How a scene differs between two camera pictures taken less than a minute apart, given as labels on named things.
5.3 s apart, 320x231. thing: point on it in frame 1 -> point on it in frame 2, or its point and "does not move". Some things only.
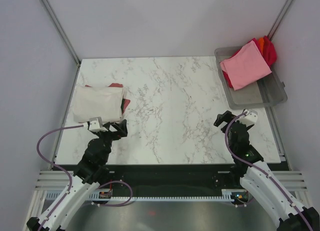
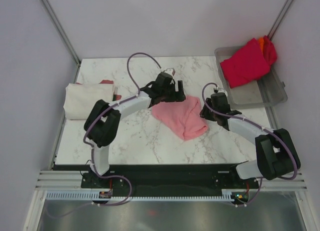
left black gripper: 121,130 -> 177,96
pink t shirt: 247,67 -> 184,115
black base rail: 167,178 does not move
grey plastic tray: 267,90 does not move
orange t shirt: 261,43 does not move
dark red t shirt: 126,101 -> 105,81
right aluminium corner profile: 289,2 does not move
